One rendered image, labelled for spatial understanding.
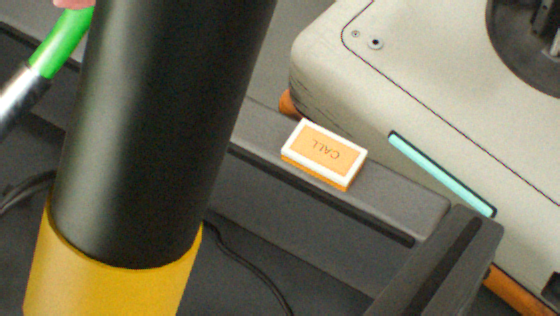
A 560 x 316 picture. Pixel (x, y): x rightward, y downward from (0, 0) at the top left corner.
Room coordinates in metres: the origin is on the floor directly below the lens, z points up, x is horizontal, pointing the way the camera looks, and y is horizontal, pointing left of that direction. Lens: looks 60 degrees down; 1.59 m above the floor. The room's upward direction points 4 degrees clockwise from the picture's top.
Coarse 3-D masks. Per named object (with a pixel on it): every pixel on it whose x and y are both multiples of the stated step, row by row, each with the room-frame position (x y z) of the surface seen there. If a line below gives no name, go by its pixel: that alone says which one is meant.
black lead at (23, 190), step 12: (24, 180) 0.30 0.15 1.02; (36, 180) 0.30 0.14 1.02; (12, 192) 0.29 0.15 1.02; (24, 192) 0.29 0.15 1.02; (36, 192) 0.29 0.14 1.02; (0, 204) 0.29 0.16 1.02; (12, 204) 0.29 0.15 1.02; (0, 216) 0.28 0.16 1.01; (216, 228) 0.36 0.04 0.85; (216, 240) 0.36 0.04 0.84; (228, 252) 0.35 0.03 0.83; (264, 276) 0.33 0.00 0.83; (276, 288) 0.32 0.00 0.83; (288, 312) 0.31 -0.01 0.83
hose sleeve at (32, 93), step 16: (16, 80) 0.28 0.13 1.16; (32, 80) 0.28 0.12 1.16; (48, 80) 0.29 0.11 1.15; (0, 96) 0.28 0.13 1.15; (16, 96) 0.28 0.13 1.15; (32, 96) 0.28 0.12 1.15; (0, 112) 0.27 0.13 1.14; (16, 112) 0.27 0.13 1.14; (0, 128) 0.27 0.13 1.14; (0, 144) 0.26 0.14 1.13
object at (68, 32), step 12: (72, 12) 0.30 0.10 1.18; (84, 12) 0.30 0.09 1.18; (60, 24) 0.30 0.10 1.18; (72, 24) 0.30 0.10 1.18; (84, 24) 0.30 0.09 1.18; (48, 36) 0.30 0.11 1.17; (60, 36) 0.30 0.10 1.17; (72, 36) 0.30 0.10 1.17; (48, 48) 0.29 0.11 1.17; (60, 48) 0.29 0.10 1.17; (72, 48) 0.30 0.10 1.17; (36, 60) 0.29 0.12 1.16; (48, 60) 0.29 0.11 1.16; (60, 60) 0.29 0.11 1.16; (48, 72) 0.29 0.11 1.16
